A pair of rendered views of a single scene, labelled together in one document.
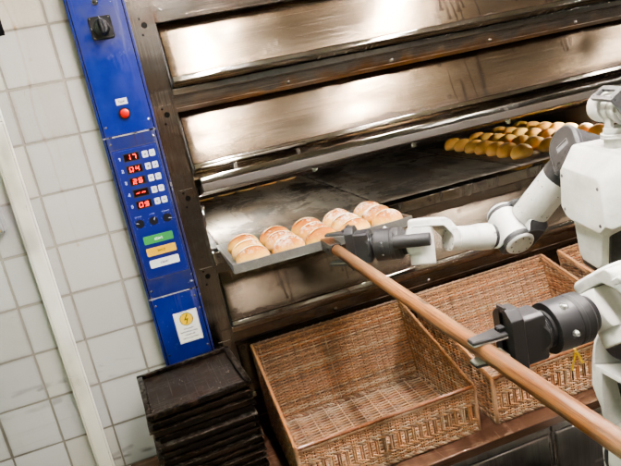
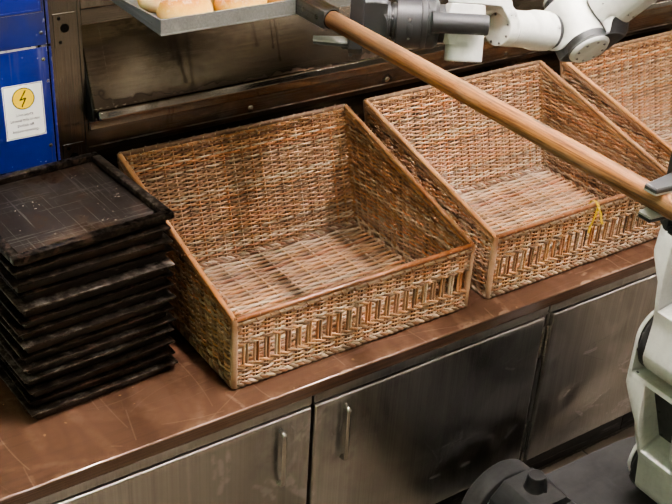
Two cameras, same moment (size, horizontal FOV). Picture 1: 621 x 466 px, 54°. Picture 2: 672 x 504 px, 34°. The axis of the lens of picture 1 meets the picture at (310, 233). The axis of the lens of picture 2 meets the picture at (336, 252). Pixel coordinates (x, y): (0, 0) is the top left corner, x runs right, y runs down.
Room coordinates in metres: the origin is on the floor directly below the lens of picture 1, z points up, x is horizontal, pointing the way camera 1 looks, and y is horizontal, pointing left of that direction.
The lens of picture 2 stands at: (-0.07, 0.57, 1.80)
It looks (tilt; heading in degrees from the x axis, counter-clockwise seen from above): 31 degrees down; 338
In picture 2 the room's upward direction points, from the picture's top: 4 degrees clockwise
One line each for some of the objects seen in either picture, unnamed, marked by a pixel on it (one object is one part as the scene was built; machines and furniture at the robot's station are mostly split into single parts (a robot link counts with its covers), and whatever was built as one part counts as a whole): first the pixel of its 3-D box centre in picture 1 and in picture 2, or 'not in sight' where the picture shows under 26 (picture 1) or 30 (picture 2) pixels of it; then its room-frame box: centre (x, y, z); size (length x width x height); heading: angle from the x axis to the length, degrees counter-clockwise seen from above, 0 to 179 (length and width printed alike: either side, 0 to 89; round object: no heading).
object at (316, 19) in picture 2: (331, 246); (317, 11); (1.65, -0.05, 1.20); 0.09 x 0.04 x 0.03; 14
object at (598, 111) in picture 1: (614, 113); not in sight; (1.26, -0.67, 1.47); 0.10 x 0.07 x 0.09; 179
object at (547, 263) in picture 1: (522, 328); (515, 168); (1.88, -0.63, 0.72); 0.56 x 0.49 x 0.28; 105
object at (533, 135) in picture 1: (521, 137); not in sight; (2.70, -1.00, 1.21); 0.61 x 0.48 x 0.06; 14
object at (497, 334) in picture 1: (486, 335); (668, 181); (0.90, -0.25, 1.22); 0.06 x 0.03 x 0.02; 103
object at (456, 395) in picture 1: (358, 385); (295, 231); (1.73, -0.05, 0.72); 0.56 x 0.49 x 0.28; 104
